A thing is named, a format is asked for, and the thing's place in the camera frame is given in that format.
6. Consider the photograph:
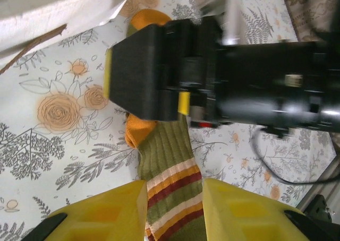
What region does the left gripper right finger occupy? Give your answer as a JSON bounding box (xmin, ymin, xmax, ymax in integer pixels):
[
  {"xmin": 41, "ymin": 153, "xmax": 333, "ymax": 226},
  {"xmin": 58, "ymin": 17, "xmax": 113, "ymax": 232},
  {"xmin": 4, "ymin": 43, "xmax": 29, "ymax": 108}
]
[{"xmin": 203, "ymin": 178, "xmax": 311, "ymax": 241}]

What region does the white divided organizer box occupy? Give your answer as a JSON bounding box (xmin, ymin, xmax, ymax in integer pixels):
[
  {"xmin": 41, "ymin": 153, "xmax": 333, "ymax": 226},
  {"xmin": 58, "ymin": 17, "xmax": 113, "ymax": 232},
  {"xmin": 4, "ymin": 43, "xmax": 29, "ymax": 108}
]
[{"xmin": 0, "ymin": 0, "xmax": 131, "ymax": 74}]

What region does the thin black cable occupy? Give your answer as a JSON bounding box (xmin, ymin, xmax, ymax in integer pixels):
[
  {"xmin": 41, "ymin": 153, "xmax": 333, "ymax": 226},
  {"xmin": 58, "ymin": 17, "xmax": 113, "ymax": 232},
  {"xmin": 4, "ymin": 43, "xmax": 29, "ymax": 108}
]
[{"xmin": 251, "ymin": 128, "xmax": 332, "ymax": 185}]

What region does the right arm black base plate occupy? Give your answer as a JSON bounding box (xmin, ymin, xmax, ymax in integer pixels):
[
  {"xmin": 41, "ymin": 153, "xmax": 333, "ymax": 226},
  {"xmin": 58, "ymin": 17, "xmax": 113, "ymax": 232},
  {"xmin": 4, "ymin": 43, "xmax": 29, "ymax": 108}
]
[{"xmin": 304, "ymin": 194, "xmax": 334, "ymax": 223}]

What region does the long aluminium frame rail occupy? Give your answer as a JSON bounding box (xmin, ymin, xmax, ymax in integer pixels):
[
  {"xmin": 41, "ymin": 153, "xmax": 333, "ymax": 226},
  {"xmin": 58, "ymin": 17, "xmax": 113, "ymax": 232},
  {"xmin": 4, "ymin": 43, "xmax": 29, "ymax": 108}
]
[{"xmin": 300, "ymin": 158, "xmax": 340, "ymax": 212}]

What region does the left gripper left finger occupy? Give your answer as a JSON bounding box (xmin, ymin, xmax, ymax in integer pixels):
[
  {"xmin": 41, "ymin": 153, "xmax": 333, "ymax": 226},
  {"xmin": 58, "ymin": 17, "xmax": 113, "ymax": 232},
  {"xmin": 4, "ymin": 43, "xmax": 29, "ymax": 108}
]
[{"xmin": 25, "ymin": 179, "xmax": 148, "ymax": 241}]

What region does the floral tablecloth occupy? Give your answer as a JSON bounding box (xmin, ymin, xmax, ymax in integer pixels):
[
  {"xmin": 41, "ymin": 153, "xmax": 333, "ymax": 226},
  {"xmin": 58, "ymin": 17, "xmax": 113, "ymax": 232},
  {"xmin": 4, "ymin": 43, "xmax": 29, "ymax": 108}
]
[{"xmin": 0, "ymin": 0, "xmax": 340, "ymax": 241}]

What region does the green striped sock orange toe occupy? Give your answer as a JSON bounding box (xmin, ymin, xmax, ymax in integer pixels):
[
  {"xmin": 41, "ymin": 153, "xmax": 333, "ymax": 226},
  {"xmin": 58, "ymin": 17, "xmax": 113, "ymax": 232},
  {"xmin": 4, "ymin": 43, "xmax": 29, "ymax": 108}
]
[{"xmin": 124, "ymin": 8, "xmax": 210, "ymax": 241}]

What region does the brown box handle strap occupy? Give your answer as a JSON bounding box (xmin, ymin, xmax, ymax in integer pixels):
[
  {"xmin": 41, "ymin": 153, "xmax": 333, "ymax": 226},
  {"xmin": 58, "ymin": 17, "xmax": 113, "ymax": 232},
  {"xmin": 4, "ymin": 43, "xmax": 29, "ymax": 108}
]
[{"xmin": 0, "ymin": 24, "xmax": 67, "ymax": 74}]

